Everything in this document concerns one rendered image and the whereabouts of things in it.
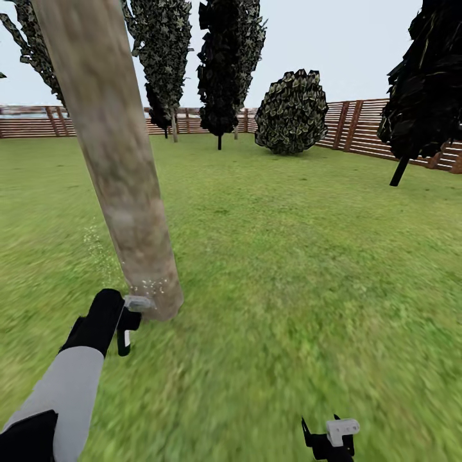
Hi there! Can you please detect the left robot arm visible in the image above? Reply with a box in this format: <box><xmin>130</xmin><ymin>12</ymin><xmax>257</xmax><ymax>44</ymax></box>
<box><xmin>0</xmin><ymin>291</ymin><xmax>151</xmax><ymax>462</ymax></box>

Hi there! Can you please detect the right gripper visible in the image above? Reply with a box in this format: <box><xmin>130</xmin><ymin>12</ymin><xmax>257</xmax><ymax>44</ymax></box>
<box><xmin>304</xmin><ymin>415</ymin><xmax>354</xmax><ymax>462</ymax></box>

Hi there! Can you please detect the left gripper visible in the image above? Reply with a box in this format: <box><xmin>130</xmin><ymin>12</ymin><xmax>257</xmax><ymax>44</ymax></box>
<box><xmin>116</xmin><ymin>309</ymin><xmax>142</xmax><ymax>330</ymax></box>

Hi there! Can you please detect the pesticide atomizer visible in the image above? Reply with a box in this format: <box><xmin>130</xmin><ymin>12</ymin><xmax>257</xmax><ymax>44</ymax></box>
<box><xmin>116</xmin><ymin>329</ymin><xmax>131</xmax><ymax>357</ymax></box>

